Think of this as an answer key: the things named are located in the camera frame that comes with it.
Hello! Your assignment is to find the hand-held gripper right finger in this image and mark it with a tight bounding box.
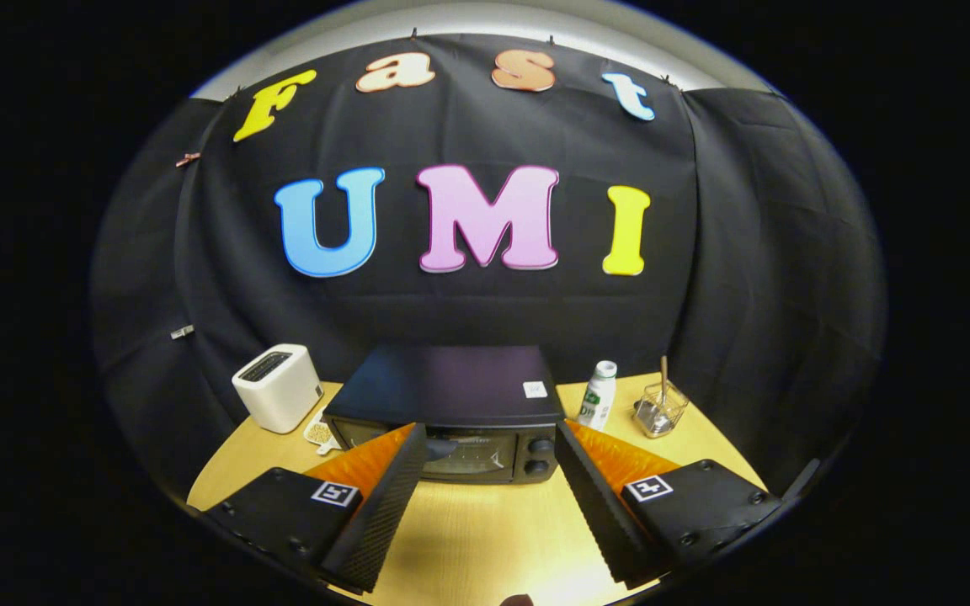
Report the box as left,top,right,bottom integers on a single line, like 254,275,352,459
553,419,783,590

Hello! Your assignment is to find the wire basket holder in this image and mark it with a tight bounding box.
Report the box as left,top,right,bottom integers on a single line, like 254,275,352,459
633,380,690,440

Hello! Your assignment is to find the white bread toaster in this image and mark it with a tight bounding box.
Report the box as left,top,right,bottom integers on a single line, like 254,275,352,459
232,343,324,435

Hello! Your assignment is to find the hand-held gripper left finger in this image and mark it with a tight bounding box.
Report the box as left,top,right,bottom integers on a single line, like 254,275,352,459
203,423,428,593

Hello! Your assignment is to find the white bottle green label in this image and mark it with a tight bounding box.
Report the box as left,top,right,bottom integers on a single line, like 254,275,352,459
578,360,619,432

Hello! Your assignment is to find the black toaster oven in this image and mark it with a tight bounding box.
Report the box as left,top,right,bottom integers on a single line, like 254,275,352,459
322,344,567,486

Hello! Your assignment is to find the small white dish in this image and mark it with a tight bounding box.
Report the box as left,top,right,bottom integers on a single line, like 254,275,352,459
303,412,342,456

